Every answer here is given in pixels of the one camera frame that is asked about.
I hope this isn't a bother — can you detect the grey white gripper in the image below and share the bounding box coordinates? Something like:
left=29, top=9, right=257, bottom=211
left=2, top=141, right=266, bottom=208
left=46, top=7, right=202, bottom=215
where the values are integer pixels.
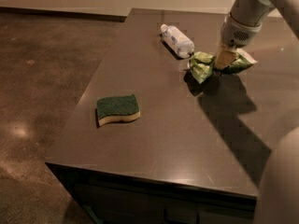
left=214, top=15, right=262, bottom=70

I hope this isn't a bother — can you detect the green jalapeno chip bag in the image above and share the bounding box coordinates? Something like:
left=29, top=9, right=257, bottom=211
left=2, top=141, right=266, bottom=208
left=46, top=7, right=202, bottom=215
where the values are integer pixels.
left=188, top=49, right=256, bottom=84

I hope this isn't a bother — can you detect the clear plastic water bottle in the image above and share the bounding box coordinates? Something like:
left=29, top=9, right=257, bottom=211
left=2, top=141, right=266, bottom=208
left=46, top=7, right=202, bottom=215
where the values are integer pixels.
left=161, top=24, right=194, bottom=59

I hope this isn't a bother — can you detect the green and yellow sponge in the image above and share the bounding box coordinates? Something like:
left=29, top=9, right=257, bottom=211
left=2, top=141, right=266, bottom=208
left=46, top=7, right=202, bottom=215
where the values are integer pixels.
left=96, top=94, right=141, bottom=126

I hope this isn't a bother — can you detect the dark cabinet under table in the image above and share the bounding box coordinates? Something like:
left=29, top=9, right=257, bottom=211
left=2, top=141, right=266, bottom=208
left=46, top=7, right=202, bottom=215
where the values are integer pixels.
left=47, top=162, right=256, bottom=224

